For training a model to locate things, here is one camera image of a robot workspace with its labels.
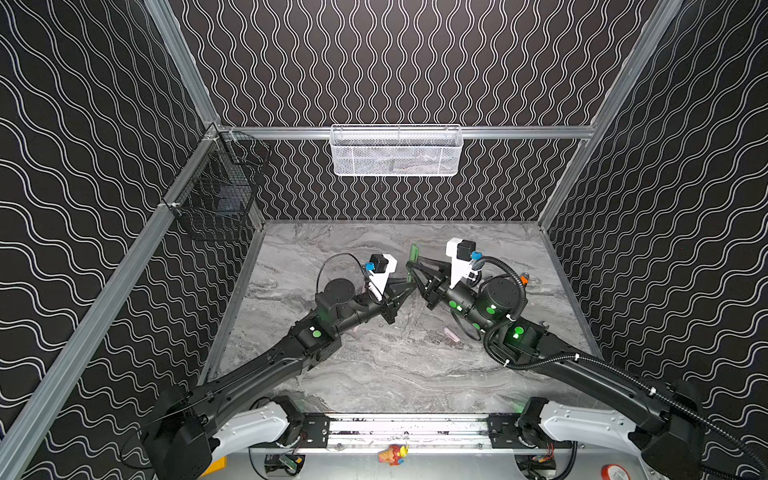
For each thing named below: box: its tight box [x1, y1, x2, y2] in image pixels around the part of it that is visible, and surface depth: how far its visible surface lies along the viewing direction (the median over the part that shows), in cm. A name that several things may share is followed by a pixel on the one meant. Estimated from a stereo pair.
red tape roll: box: [601, 463, 631, 480], surface depth 69 cm
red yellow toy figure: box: [378, 444, 410, 466], surface depth 70 cm
